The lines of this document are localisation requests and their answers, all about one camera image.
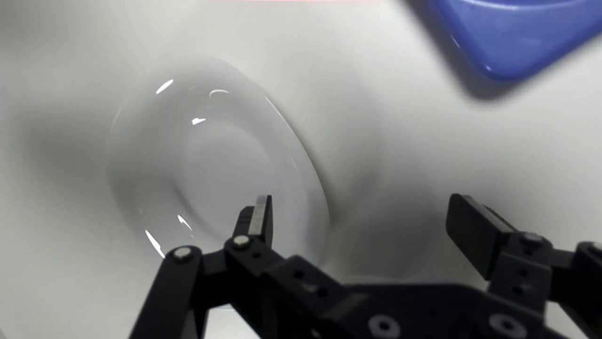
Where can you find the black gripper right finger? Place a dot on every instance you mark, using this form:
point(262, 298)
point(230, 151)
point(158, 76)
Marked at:
point(476, 232)

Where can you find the white square-round plate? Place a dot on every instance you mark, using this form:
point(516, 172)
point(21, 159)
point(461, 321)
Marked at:
point(213, 157)

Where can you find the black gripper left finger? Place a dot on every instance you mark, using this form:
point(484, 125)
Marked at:
point(256, 226)

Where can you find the blue plastic cutlery tray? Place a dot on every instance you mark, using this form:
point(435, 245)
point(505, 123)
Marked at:
point(514, 31)

